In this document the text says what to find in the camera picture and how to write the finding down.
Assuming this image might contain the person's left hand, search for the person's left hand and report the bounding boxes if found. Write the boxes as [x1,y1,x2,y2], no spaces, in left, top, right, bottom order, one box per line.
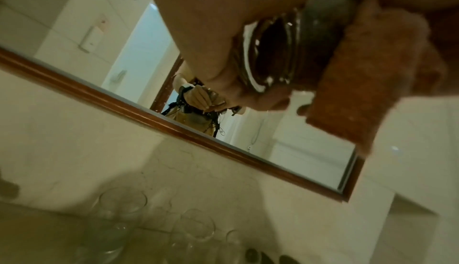
[141,0,325,114]

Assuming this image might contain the orange cleaning cloth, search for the orange cleaning cloth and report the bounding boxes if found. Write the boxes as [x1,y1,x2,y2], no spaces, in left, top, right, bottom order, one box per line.
[305,0,449,156]

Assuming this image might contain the clear drinking glass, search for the clear drinking glass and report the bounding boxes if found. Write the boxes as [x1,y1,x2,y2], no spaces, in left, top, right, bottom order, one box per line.
[168,208,217,264]
[224,229,250,264]
[82,186,148,261]

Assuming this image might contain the wooden framed wall mirror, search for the wooden framed wall mirror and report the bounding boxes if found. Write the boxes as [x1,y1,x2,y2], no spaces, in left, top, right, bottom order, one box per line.
[0,0,366,202]

